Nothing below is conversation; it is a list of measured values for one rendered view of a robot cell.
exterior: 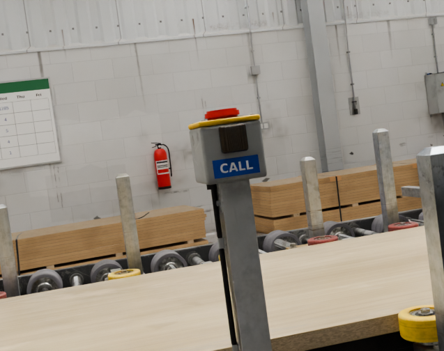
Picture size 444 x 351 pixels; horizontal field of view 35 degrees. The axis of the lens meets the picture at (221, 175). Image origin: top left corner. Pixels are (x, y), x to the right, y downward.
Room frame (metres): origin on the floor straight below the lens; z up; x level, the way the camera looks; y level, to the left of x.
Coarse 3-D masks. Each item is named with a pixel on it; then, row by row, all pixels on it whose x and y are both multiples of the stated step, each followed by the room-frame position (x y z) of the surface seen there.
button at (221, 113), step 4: (232, 108) 0.79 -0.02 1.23; (236, 108) 0.80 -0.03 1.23; (208, 112) 0.79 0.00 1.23; (212, 112) 0.79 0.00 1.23; (216, 112) 0.78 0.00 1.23; (220, 112) 0.78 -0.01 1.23; (224, 112) 0.78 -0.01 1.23; (228, 112) 0.78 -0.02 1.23; (232, 112) 0.78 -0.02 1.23; (236, 112) 0.79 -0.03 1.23; (208, 116) 0.79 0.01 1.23; (212, 116) 0.78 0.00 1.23; (216, 116) 0.78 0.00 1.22; (220, 116) 0.78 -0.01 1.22; (224, 116) 0.78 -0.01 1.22; (228, 116) 0.78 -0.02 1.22; (232, 116) 0.79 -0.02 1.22
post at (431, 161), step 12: (420, 156) 0.86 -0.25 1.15; (432, 156) 0.84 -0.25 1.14; (420, 168) 0.86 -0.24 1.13; (432, 168) 0.84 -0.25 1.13; (420, 180) 0.86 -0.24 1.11; (432, 180) 0.84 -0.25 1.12; (420, 192) 0.87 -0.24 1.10; (432, 192) 0.84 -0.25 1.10; (432, 204) 0.84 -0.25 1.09; (432, 216) 0.85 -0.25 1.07; (432, 228) 0.85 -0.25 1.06; (432, 240) 0.85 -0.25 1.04; (432, 252) 0.86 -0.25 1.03; (432, 264) 0.86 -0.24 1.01; (432, 276) 0.86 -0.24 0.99; (432, 288) 0.87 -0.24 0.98
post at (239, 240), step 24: (216, 192) 0.79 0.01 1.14; (240, 192) 0.78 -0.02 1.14; (216, 216) 0.79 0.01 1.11; (240, 216) 0.78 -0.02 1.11; (240, 240) 0.78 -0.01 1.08; (240, 264) 0.78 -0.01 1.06; (240, 288) 0.78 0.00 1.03; (240, 312) 0.78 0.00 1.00; (264, 312) 0.79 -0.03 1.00; (240, 336) 0.78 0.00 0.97; (264, 336) 0.79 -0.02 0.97
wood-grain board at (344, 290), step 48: (384, 240) 1.69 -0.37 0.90; (96, 288) 1.57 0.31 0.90; (144, 288) 1.49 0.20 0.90; (192, 288) 1.43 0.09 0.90; (288, 288) 1.31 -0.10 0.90; (336, 288) 1.26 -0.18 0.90; (384, 288) 1.21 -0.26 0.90; (0, 336) 1.24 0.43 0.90; (48, 336) 1.19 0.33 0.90; (96, 336) 1.15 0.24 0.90; (144, 336) 1.11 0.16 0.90; (192, 336) 1.07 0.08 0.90; (288, 336) 1.01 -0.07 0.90; (336, 336) 1.03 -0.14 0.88
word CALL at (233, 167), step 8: (216, 160) 0.76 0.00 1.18; (224, 160) 0.76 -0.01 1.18; (232, 160) 0.77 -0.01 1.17; (240, 160) 0.77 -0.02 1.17; (248, 160) 0.77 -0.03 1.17; (256, 160) 0.77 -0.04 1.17; (216, 168) 0.76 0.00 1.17; (224, 168) 0.76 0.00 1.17; (232, 168) 0.77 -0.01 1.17; (240, 168) 0.77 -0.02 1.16; (248, 168) 0.77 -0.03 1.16; (256, 168) 0.77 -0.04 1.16; (216, 176) 0.76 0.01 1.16; (224, 176) 0.76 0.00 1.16
